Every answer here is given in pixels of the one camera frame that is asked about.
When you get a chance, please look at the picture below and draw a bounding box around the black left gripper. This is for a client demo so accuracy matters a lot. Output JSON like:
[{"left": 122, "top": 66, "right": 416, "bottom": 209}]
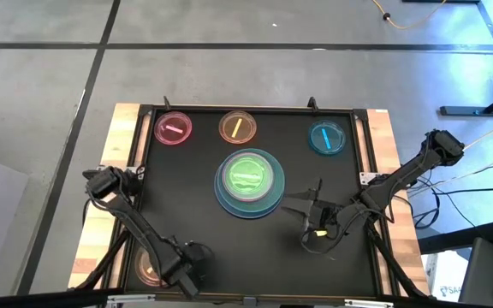
[{"left": 160, "top": 241, "right": 208, "bottom": 299}]

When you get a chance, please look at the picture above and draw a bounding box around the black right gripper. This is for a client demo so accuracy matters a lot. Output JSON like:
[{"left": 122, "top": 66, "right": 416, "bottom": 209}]
[{"left": 280, "top": 177, "right": 348, "bottom": 241}]

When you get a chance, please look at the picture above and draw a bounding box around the large teal plastic plate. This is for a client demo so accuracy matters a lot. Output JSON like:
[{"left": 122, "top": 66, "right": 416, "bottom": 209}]
[{"left": 215, "top": 147, "right": 286, "bottom": 214}]

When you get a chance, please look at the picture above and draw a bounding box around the small clear orange plate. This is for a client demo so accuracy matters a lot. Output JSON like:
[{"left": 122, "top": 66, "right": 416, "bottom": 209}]
[
  {"left": 218, "top": 110, "right": 258, "bottom": 145},
  {"left": 134, "top": 246, "right": 169, "bottom": 288}
]

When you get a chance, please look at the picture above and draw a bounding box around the small clear green plate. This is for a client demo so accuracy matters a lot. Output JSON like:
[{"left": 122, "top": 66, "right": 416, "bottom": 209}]
[{"left": 224, "top": 155, "right": 272, "bottom": 200}]

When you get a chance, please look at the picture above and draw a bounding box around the small clear blue plate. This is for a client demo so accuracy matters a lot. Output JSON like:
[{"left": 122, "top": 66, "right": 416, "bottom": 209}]
[{"left": 307, "top": 120, "right": 347, "bottom": 157}]

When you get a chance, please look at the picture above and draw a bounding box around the small clear pink plate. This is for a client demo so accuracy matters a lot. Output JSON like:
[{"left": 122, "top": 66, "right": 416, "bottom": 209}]
[{"left": 153, "top": 110, "right": 193, "bottom": 146}]

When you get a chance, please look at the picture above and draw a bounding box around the large blue plastic plate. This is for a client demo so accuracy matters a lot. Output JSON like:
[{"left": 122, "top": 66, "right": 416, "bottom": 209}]
[{"left": 213, "top": 147, "right": 286, "bottom": 221}]

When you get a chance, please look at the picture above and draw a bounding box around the black table mat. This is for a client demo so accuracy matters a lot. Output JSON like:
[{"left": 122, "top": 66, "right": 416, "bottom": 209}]
[{"left": 124, "top": 106, "right": 378, "bottom": 299}]

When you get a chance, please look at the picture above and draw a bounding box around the black bar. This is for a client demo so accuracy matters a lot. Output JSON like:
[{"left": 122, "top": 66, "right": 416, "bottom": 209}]
[{"left": 0, "top": 288, "right": 126, "bottom": 308}]

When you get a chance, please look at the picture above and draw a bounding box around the white cardboard box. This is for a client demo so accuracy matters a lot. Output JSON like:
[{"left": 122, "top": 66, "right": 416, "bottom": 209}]
[{"left": 424, "top": 251, "right": 469, "bottom": 303}]

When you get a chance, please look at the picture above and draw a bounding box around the black case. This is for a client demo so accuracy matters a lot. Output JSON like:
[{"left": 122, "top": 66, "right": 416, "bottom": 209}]
[{"left": 458, "top": 237, "right": 493, "bottom": 308}]

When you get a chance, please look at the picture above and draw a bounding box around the black table frame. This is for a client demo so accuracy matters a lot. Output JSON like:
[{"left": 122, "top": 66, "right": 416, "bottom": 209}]
[{"left": 102, "top": 103, "right": 401, "bottom": 301}]

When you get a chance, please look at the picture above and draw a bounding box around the black cable bundle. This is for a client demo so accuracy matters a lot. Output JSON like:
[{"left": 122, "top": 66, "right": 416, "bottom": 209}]
[{"left": 400, "top": 160, "right": 493, "bottom": 232}]

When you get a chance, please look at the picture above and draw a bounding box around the pale yellow cable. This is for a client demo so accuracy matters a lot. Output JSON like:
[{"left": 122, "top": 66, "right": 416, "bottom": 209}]
[{"left": 462, "top": 118, "right": 493, "bottom": 151}]

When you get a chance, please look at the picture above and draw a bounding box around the yellow floor cable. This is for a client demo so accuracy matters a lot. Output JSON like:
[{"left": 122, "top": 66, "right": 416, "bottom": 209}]
[{"left": 371, "top": 0, "right": 448, "bottom": 31}]

